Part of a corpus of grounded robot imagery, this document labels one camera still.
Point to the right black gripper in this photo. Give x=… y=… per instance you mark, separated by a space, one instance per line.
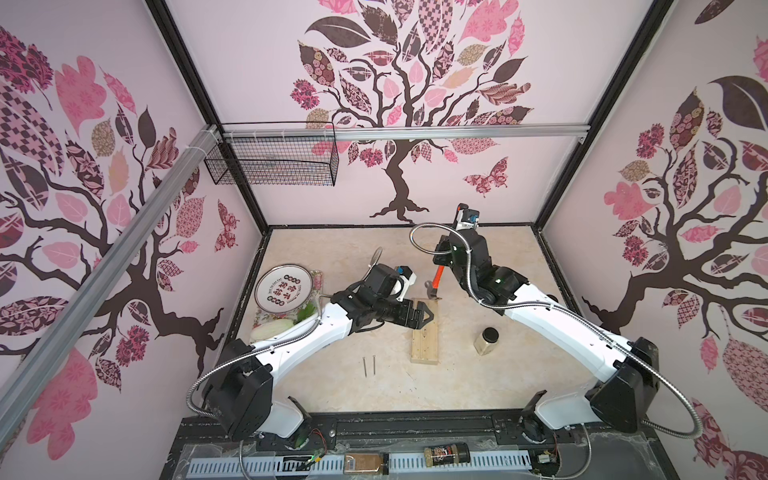
x=448 y=253

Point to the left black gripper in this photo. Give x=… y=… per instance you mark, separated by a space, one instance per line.
x=405 y=318

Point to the wooden block with nails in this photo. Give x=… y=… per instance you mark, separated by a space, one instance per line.
x=425 y=341

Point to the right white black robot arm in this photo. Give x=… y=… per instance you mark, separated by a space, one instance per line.
x=625 y=373

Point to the glass jar black lid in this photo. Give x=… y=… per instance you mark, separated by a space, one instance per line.
x=486 y=341

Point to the white round plate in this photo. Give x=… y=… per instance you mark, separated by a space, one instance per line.
x=283 y=288

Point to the floral cloth mat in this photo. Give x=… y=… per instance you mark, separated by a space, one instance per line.
x=305 y=312

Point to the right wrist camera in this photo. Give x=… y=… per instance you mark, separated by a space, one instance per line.
x=466 y=218

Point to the white slotted cable duct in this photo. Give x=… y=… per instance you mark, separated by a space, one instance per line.
x=278 y=467

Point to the black wire basket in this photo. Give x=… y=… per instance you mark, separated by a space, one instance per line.
x=282 y=153

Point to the rear aluminium rail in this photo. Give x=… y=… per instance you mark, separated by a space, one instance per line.
x=412 y=133

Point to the aluminium rail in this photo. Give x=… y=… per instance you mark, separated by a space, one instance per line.
x=28 y=381
x=412 y=133

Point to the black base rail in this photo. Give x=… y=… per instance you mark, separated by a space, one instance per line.
x=591 y=452

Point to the left aluminium rail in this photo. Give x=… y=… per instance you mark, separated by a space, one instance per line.
x=28 y=381

